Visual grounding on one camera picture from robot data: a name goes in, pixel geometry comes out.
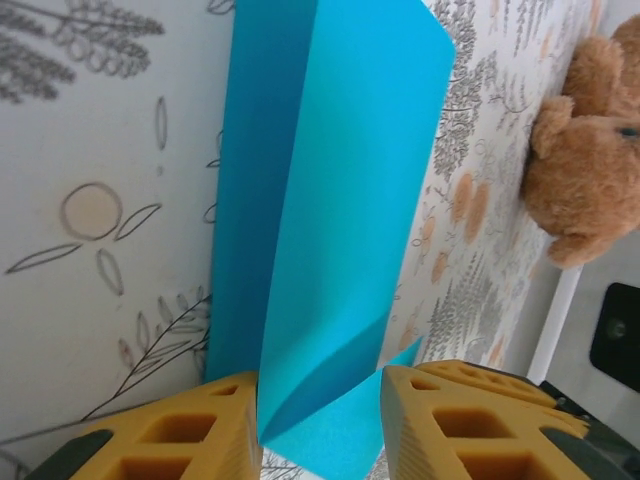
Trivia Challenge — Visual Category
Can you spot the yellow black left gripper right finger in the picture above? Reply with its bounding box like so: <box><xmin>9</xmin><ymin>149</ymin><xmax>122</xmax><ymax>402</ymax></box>
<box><xmin>380</xmin><ymin>360</ymin><xmax>640</xmax><ymax>480</ymax></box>

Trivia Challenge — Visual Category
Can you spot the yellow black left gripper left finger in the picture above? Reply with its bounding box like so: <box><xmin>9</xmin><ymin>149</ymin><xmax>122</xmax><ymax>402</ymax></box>
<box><xmin>24</xmin><ymin>370</ymin><xmax>261</xmax><ymax>480</ymax></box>

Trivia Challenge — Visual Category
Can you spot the blue paper sheet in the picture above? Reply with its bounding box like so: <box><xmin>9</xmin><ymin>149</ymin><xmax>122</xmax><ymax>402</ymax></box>
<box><xmin>203</xmin><ymin>0</ymin><xmax>459</xmax><ymax>479</ymax></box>

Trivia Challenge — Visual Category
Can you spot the brown teddy bear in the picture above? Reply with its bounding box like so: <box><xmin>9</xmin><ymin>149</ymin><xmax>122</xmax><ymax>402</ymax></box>
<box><xmin>519</xmin><ymin>14</ymin><xmax>640</xmax><ymax>269</ymax></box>

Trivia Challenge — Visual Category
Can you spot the floral print tablecloth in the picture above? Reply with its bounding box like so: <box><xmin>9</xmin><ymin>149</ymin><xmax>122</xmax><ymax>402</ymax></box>
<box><xmin>0</xmin><ymin>0</ymin><xmax>640</xmax><ymax>480</ymax></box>

